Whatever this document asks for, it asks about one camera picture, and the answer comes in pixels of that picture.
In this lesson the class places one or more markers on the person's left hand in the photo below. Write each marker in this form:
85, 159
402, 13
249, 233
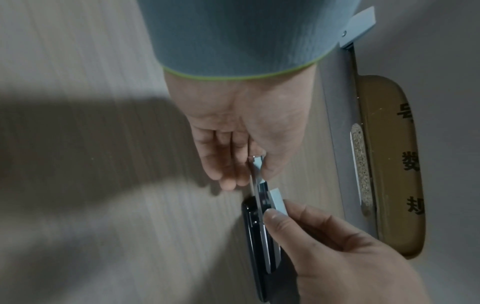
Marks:
262, 112

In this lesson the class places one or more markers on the person's right hand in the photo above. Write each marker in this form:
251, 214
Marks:
345, 267

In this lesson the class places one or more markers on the grey staples strip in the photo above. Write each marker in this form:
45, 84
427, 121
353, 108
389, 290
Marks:
278, 200

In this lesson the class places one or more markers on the black stapler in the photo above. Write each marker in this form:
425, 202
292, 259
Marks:
253, 237

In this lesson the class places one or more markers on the white panel clamp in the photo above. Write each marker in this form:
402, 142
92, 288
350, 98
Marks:
358, 26

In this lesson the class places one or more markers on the grey desk divider panel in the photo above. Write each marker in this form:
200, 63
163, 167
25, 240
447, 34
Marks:
450, 59

